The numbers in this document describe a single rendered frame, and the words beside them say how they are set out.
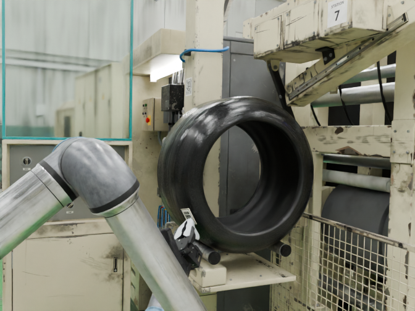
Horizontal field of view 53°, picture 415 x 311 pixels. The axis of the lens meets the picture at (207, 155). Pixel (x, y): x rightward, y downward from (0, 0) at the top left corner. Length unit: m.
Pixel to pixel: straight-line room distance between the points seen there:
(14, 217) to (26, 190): 0.06
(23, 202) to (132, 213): 0.23
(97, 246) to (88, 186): 1.17
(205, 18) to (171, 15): 10.00
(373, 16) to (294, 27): 0.31
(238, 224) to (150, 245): 0.86
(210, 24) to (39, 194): 1.11
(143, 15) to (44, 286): 9.88
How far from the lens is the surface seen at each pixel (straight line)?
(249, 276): 1.57
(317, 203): 2.00
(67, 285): 2.05
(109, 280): 2.07
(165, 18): 11.69
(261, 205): 1.76
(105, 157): 0.87
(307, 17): 1.55
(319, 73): 1.67
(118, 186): 0.85
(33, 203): 0.96
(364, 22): 1.40
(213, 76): 1.77
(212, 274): 1.43
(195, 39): 1.77
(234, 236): 1.43
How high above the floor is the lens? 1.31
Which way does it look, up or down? 3 degrees down
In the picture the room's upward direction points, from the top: 1 degrees clockwise
